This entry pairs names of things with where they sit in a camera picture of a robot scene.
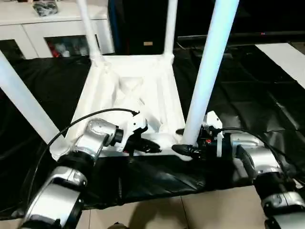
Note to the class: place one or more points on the white plastic table top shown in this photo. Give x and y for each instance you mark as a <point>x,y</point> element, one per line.
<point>131,71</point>

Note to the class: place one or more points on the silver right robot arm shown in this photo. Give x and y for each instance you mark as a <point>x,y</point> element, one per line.
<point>262,157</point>

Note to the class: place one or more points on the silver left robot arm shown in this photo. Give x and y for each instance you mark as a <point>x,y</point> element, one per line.
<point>93,136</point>

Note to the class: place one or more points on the black mat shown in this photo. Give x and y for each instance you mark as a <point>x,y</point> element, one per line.
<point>238,107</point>

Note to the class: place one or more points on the dark rounded robot part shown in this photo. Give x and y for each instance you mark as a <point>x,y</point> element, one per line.
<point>119,225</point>

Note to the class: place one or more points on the small tan box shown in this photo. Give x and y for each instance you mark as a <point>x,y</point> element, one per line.
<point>148,44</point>

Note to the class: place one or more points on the white flat board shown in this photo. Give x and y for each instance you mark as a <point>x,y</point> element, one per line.
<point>283,62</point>

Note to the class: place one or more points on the white cabinet with glass doors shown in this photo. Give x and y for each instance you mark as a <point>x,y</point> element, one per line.
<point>23,31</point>

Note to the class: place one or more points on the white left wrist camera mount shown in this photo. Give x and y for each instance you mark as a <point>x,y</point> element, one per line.
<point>133,124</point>

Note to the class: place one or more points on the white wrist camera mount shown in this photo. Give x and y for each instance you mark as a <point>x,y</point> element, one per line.
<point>213,121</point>
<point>133,124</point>

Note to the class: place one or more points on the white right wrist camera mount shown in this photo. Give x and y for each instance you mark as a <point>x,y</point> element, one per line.
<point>213,121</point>

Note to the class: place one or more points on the blue vertical post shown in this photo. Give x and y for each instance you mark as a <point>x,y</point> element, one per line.
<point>116,23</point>

